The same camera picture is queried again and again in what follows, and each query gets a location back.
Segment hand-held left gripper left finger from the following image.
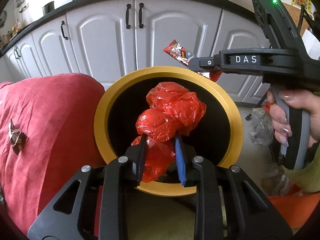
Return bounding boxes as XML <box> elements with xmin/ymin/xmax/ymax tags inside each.
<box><xmin>27</xmin><ymin>134</ymin><xmax>148</xmax><ymax>240</ymax></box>

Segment white paper sheet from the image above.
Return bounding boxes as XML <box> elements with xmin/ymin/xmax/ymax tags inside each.
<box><xmin>301</xmin><ymin>29</ymin><xmax>320</xmax><ymax>60</ymax></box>

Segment red plastic bag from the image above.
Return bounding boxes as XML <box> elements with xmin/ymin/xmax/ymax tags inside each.
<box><xmin>131</xmin><ymin>81</ymin><xmax>207</xmax><ymax>183</ymax></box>

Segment row of hanging kitchen utensils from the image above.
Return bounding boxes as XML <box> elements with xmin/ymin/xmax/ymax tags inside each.
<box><xmin>15</xmin><ymin>0</ymin><xmax>29</xmax><ymax>13</ymax></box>

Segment black canister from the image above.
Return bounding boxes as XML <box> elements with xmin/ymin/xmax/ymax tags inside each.
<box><xmin>42</xmin><ymin>1</ymin><xmax>55</xmax><ymax>15</ymax></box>

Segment white base cabinets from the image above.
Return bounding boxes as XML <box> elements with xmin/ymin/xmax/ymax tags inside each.
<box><xmin>0</xmin><ymin>0</ymin><xmax>275</xmax><ymax>107</ymax></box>

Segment orange cloth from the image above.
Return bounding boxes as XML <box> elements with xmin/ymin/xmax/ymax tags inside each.
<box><xmin>266</xmin><ymin>194</ymin><xmax>320</xmax><ymax>233</ymax></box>

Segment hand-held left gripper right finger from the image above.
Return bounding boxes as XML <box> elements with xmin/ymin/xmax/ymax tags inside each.
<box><xmin>174</xmin><ymin>132</ymin><xmax>293</xmax><ymax>240</ymax></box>

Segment red blanket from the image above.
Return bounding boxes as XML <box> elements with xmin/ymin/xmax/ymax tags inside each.
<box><xmin>0</xmin><ymin>72</ymin><xmax>105</xmax><ymax>230</ymax></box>

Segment red snack wrapper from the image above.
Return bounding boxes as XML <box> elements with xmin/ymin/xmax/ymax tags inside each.
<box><xmin>162</xmin><ymin>39</ymin><xmax>223</xmax><ymax>82</ymax></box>

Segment clear plastic bag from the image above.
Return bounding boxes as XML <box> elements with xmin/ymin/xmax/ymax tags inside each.
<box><xmin>246</xmin><ymin>106</ymin><xmax>275</xmax><ymax>147</ymax></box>
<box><xmin>261</xmin><ymin>165</ymin><xmax>298</xmax><ymax>195</ymax></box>

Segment green cushion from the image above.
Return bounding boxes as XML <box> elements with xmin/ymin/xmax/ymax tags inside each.
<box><xmin>124</xmin><ymin>194</ymin><xmax>200</xmax><ymax>240</ymax></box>

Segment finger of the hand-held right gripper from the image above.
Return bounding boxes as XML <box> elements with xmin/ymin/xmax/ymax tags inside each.
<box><xmin>187</xmin><ymin>54</ymin><xmax>222</xmax><ymax>69</ymax></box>

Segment dark foil candy wrapper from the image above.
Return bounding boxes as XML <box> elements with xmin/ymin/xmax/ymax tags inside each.
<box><xmin>9</xmin><ymin>119</ymin><xmax>28</xmax><ymax>155</ymax></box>

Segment person's right hand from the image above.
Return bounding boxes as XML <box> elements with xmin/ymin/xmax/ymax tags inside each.
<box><xmin>266</xmin><ymin>90</ymin><xmax>320</xmax><ymax>144</ymax></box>

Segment person's right forearm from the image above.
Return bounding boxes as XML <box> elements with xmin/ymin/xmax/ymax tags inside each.
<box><xmin>282</xmin><ymin>140</ymin><xmax>320</xmax><ymax>194</ymax></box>

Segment group of condiment bottles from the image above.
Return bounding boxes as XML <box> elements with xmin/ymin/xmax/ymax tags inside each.
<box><xmin>5</xmin><ymin>22</ymin><xmax>24</xmax><ymax>40</ymax></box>

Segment yellow-rimmed black trash bin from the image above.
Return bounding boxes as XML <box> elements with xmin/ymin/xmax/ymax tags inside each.
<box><xmin>94</xmin><ymin>66</ymin><xmax>244</xmax><ymax>197</ymax></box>

